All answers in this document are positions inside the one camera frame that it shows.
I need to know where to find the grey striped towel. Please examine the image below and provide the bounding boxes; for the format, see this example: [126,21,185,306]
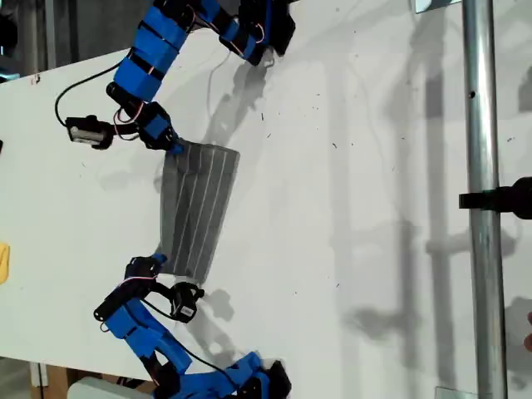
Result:
[152,139,242,283]

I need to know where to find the white box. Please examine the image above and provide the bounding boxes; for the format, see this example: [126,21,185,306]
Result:
[66,376,155,399]

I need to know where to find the yellow object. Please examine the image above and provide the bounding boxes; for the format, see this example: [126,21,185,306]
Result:
[0,240,12,286]

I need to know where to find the wooden table support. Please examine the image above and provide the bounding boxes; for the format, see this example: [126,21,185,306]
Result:
[43,365,70,399]

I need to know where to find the black clamp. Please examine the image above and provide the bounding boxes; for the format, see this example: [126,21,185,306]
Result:
[458,176,532,220]

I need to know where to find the black silver gripper camera box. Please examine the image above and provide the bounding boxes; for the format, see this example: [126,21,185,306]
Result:
[65,116,116,150]
[169,281,205,324]

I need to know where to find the thin white wire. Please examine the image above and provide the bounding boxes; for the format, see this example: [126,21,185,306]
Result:
[206,50,233,122]

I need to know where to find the black camera cable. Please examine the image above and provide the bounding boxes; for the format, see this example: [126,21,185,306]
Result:
[54,61,128,128]
[143,297,240,390]

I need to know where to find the steel post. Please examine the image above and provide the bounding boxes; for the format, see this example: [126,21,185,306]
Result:
[461,0,509,399]

